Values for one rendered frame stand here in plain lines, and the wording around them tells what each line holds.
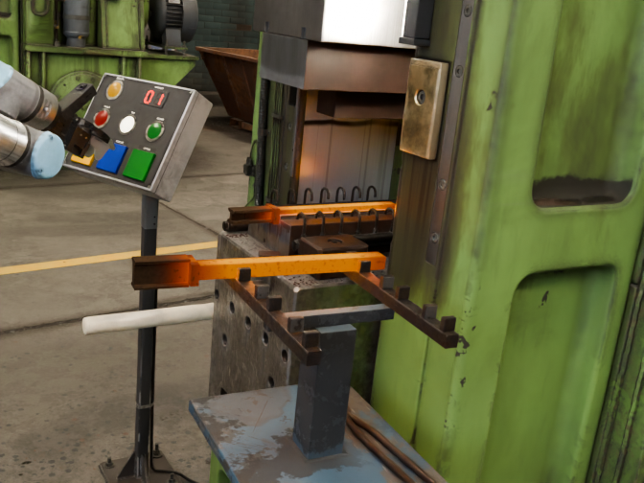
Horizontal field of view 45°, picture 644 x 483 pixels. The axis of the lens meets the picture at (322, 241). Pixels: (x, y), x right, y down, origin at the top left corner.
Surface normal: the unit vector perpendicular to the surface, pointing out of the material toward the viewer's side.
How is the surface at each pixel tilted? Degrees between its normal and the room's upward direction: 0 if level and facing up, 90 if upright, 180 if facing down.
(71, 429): 0
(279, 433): 0
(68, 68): 90
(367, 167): 90
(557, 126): 89
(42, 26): 90
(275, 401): 0
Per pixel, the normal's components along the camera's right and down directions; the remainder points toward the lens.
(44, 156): 0.93, 0.22
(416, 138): -0.86, 0.07
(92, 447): 0.10, -0.95
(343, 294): 0.50, 0.30
